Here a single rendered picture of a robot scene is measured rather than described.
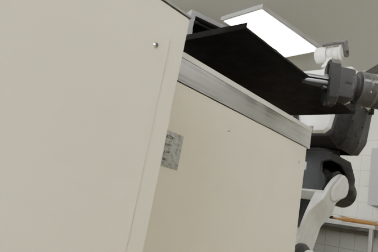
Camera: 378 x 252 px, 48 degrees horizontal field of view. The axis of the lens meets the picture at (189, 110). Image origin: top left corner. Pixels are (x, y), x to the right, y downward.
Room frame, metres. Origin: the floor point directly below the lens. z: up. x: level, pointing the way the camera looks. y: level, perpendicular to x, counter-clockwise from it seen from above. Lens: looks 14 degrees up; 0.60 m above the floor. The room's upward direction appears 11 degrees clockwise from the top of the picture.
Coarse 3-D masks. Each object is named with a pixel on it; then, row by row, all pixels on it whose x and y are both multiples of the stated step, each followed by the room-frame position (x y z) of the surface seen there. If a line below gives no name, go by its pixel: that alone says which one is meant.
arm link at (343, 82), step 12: (336, 60) 1.02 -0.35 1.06; (336, 72) 1.01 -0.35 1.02; (348, 72) 1.01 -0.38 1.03; (360, 72) 1.02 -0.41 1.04; (336, 84) 1.01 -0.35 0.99; (348, 84) 1.01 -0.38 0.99; (360, 84) 1.00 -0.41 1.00; (372, 84) 0.99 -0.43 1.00; (324, 96) 1.04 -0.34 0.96; (336, 96) 1.01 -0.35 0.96; (348, 96) 1.01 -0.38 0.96; (360, 96) 1.01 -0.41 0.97; (372, 96) 1.00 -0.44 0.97
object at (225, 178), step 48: (192, 96) 0.78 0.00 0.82; (192, 144) 0.80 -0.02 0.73; (240, 144) 0.90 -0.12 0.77; (288, 144) 1.05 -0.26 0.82; (192, 192) 0.81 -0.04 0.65; (240, 192) 0.92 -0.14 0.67; (288, 192) 1.06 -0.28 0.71; (192, 240) 0.83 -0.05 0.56; (240, 240) 0.94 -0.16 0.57; (288, 240) 1.08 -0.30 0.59
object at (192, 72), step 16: (192, 64) 0.78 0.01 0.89; (192, 80) 0.79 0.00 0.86; (208, 80) 0.82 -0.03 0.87; (224, 80) 0.86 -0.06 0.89; (224, 96) 0.86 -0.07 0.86; (240, 96) 0.90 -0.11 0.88; (256, 96) 0.94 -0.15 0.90; (256, 112) 0.95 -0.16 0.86; (272, 112) 1.00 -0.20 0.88; (288, 128) 1.06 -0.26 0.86; (304, 128) 1.12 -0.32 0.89; (304, 144) 1.12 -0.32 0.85
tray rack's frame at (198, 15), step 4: (188, 12) 2.41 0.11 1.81; (196, 12) 2.39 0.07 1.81; (196, 16) 2.40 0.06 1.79; (200, 16) 2.41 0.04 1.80; (204, 16) 2.42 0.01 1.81; (196, 20) 2.51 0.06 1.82; (200, 20) 2.44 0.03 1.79; (204, 20) 2.43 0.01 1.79; (208, 20) 2.44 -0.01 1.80; (212, 20) 2.45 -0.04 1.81; (204, 24) 2.54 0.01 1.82; (208, 24) 2.47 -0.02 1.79; (212, 24) 2.46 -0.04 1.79; (216, 24) 2.47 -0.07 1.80; (220, 24) 2.49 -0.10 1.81; (212, 28) 2.58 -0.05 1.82; (216, 28) 2.57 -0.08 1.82
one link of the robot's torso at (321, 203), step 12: (336, 180) 1.47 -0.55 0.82; (312, 192) 1.46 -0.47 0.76; (324, 192) 1.43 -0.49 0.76; (336, 192) 1.46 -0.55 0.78; (300, 204) 1.50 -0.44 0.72; (312, 204) 1.41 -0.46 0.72; (324, 204) 1.43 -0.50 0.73; (300, 216) 1.48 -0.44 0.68; (312, 216) 1.43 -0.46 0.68; (324, 216) 1.46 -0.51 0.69; (300, 228) 1.38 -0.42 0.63; (312, 228) 1.43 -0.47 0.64; (300, 240) 1.38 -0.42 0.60; (312, 240) 1.44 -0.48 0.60
